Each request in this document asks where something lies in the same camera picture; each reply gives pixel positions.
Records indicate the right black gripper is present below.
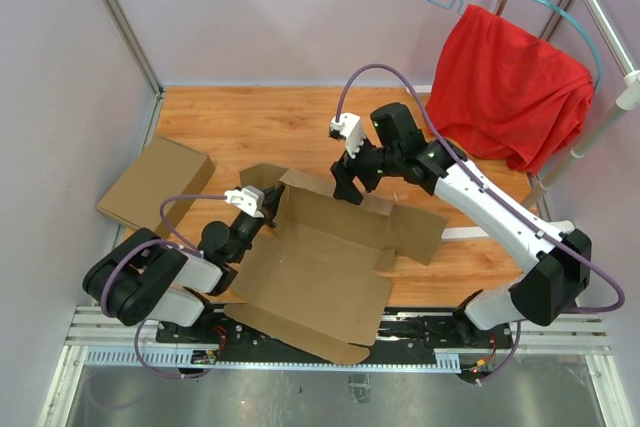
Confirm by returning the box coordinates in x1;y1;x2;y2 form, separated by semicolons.
330;130;401;205

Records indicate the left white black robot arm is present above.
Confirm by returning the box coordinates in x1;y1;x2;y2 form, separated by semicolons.
82;186;284;343

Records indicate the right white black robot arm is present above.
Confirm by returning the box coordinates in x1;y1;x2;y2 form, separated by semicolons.
329;103;591;347

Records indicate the folded brown cardboard box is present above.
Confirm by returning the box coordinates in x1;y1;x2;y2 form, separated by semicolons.
96;136;216;238

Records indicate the red cloth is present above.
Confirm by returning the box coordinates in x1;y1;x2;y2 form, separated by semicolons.
426;5;595;175

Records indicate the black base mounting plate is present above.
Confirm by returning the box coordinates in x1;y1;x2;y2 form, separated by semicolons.
156;304;513;365

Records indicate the teal clothes hanger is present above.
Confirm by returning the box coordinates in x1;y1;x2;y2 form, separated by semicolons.
426;0;603;92

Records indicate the white clothes rack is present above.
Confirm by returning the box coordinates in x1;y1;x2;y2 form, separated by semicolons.
442;0;640;243

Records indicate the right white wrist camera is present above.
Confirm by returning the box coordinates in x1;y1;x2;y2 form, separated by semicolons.
329;113;366;159

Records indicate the grey slotted cable duct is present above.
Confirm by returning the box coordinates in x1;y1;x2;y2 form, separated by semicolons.
84;347;462;374

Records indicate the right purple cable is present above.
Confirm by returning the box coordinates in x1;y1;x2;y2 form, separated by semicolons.
335;63;626;378

